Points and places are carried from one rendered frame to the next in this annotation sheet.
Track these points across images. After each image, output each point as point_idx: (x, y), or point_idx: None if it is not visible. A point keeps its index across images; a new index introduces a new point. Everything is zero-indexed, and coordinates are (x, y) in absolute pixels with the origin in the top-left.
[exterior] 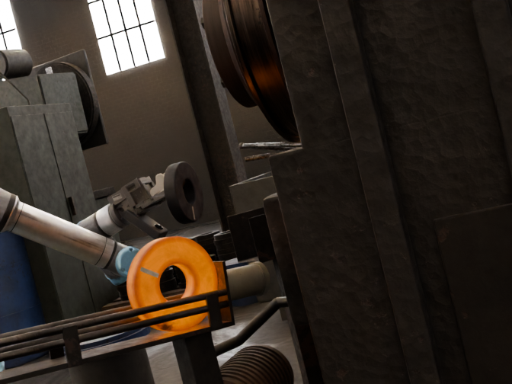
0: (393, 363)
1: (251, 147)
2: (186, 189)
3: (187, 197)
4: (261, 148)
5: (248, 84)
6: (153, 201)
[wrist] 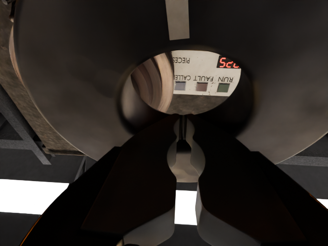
0: None
1: (10, 9)
2: (241, 112)
3: (249, 82)
4: (15, 2)
5: (9, 46)
6: (51, 211)
